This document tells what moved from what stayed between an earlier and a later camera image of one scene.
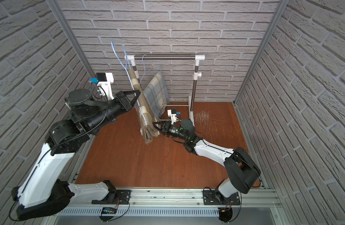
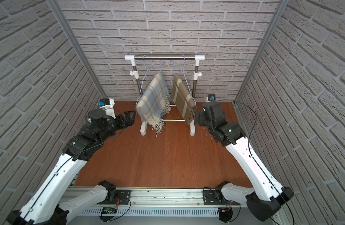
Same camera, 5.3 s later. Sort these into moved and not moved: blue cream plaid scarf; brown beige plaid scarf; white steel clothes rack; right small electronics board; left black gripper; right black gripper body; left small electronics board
Moved: left black gripper; brown beige plaid scarf; right black gripper body
Not moved: white steel clothes rack; left small electronics board; right small electronics board; blue cream plaid scarf
